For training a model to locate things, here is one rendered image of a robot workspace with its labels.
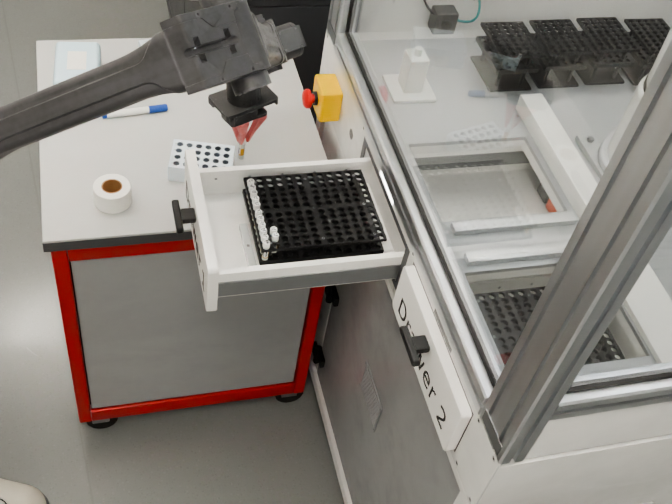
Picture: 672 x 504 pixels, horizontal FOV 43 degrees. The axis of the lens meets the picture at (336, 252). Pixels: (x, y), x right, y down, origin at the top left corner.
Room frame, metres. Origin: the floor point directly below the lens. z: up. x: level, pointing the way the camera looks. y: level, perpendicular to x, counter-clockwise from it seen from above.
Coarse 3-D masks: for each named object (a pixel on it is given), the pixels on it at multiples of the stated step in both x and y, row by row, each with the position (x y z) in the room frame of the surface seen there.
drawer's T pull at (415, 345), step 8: (400, 328) 0.83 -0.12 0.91; (408, 336) 0.81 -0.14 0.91; (416, 336) 0.82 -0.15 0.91; (424, 336) 0.82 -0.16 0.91; (408, 344) 0.80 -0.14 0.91; (416, 344) 0.80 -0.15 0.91; (424, 344) 0.80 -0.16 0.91; (408, 352) 0.79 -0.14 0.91; (416, 352) 0.78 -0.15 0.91; (424, 352) 0.79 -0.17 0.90; (416, 360) 0.77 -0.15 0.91
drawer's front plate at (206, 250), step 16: (192, 160) 1.08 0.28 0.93; (192, 176) 1.04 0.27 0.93; (192, 192) 1.01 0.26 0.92; (192, 224) 1.01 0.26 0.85; (208, 224) 0.94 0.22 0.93; (208, 240) 0.91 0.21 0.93; (208, 256) 0.87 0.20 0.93; (208, 272) 0.85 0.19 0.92; (208, 288) 0.84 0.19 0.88; (208, 304) 0.85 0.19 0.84
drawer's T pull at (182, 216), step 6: (174, 204) 0.99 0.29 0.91; (174, 210) 0.97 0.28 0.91; (180, 210) 0.98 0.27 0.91; (186, 210) 0.98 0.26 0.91; (192, 210) 0.98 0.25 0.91; (174, 216) 0.96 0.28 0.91; (180, 216) 0.96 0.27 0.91; (186, 216) 0.97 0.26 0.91; (192, 216) 0.97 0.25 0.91; (180, 222) 0.95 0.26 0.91; (186, 222) 0.96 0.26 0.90; (192, 222) 0.96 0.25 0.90; (180, 228) 0.94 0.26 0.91
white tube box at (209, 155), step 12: (180, 144) 1.27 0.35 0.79; (192, 144) 1.27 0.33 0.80; (204, 144) 1.27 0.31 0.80; (216, 144) 1.28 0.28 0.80; (180, 156) 1.23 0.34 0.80; (204, 156) 1.24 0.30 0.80; (216, 156) 1.26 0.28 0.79; (228, 156) 1.26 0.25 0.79; (168, 168) 1.19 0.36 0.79; (180, 168) 1.19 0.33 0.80; (168, 180) 1.19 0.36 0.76; (180, 180) 1.19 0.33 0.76
